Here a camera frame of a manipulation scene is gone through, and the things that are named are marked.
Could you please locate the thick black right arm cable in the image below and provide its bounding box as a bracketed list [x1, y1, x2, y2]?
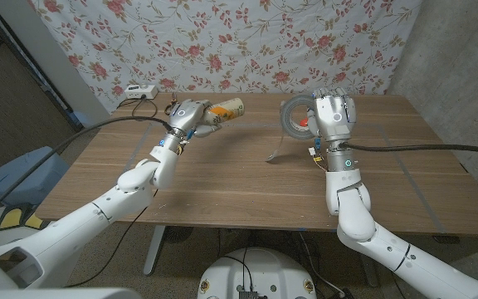
[342, 141, 478, 161]

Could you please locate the white robot torso cover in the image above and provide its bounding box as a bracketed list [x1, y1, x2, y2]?
[0, 287, 143, 299]

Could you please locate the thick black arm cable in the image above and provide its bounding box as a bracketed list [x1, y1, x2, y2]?
[342, 141, 478, 161]
[0, 115, 174, 230]

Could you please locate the floral backdrop cloth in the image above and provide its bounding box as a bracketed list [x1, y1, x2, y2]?
[29, 0, 425, 114]

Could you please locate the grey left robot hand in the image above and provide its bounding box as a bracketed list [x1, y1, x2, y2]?
[166, 98, 223, 145]

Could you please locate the grey floor cable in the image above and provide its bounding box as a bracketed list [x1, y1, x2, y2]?
[299, 232, 348, 298]

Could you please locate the grey table leg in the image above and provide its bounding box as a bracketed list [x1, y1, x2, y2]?
[143, 225, 168, 277]
[357, 248, 380, 288]

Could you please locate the yellow and black floor object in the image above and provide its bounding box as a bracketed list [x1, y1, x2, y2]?
[0, 205, 51, 232]

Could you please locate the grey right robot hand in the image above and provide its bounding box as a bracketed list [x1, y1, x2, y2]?
[307, 86, 358, 144]

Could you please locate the black looped power cord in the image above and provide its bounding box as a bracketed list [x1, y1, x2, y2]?
[116, 96, 159, 122]

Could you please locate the grey duct tape roll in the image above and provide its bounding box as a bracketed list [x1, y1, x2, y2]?
[265, 93, 327, 163]

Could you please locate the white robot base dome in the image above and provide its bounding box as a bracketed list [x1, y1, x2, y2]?
[197, 247, 318, 299]

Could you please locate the white power strip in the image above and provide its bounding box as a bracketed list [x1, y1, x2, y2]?
[124, 84, 159, 100]

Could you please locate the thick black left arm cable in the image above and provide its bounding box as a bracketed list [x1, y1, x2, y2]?
[0, 115, 174, 230]

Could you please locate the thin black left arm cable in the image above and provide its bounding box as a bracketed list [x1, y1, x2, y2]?
[66, 189, 159, 288]

